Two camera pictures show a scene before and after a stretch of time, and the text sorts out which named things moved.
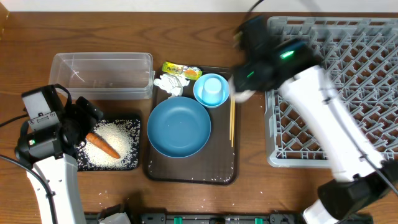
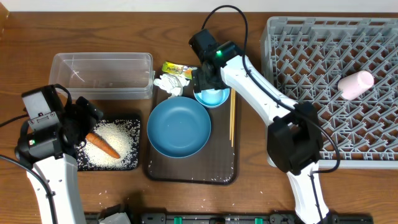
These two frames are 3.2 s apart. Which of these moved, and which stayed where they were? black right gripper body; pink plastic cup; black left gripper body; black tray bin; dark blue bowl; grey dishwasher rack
Moved: black right gripper body; pink plastic cup
Stayed: black tray bin; black left gripper body; dark blue bowl; grey dishwasher rack
